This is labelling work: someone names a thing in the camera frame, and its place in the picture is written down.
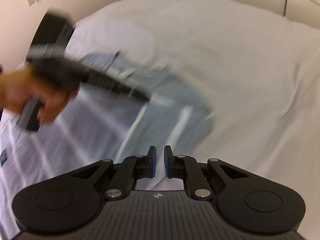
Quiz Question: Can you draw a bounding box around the grey white striped shirt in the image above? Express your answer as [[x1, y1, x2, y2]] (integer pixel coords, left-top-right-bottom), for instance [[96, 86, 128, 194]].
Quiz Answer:
[[0, 51, 217, 190]]

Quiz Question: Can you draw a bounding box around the person's left hand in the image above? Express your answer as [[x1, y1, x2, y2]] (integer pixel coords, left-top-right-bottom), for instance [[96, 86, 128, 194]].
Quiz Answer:
[[1, 68, 79, 124]]

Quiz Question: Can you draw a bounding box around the white bed duvet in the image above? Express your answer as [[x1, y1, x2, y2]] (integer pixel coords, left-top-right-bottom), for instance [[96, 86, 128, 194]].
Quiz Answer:
[[0, 0, 320, 240]]

